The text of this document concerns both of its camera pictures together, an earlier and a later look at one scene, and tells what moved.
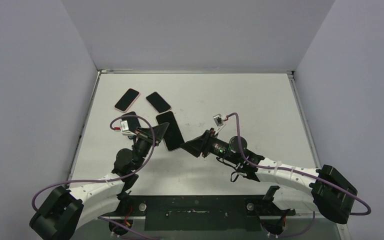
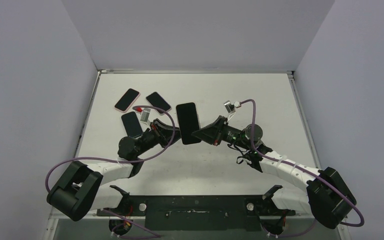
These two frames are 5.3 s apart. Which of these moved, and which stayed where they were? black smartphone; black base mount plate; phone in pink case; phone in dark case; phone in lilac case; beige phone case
Moved: beige phone case; black smartphone
Stayed: phone in pink case; phone in dark case; phone in lilac case; black base mount plate
